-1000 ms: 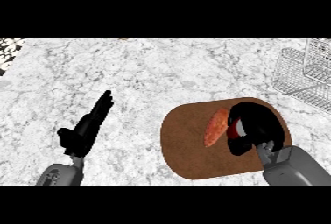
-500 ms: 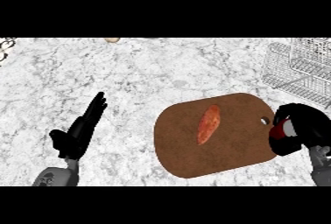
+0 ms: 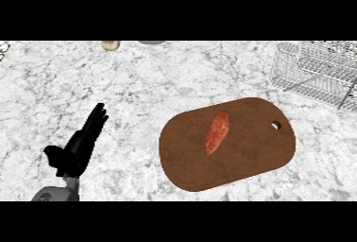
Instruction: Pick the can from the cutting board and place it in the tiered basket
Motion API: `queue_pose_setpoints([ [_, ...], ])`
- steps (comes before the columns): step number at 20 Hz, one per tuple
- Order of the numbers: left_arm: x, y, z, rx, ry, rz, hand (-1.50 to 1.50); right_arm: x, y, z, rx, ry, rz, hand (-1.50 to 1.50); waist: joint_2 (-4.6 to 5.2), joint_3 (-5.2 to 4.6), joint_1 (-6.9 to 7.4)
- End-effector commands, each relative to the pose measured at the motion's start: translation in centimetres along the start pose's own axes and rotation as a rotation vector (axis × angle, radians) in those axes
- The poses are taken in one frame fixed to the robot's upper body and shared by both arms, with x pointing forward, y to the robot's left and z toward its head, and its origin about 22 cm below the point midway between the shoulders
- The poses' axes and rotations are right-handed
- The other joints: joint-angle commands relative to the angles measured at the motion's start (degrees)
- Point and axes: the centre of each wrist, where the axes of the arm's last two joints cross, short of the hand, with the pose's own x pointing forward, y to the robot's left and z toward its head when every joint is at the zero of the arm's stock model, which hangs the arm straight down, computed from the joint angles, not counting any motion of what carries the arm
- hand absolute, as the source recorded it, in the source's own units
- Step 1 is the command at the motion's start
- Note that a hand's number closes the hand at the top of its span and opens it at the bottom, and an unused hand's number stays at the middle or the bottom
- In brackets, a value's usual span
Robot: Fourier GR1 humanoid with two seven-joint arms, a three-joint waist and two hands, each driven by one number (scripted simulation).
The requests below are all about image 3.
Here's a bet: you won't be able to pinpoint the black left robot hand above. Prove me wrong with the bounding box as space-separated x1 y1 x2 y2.
41 102 110 179

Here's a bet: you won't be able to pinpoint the red orange can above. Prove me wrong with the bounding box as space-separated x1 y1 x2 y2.
203 111 231 156

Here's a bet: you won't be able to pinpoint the brown wooden cutting board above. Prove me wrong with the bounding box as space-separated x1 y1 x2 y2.
158 96 296 193

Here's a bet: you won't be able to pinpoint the beige rounded object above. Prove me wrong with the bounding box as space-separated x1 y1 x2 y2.
100 41 122 52

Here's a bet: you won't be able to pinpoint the white wire tiered basket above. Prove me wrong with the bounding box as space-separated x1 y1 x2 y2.
270 41 357 112

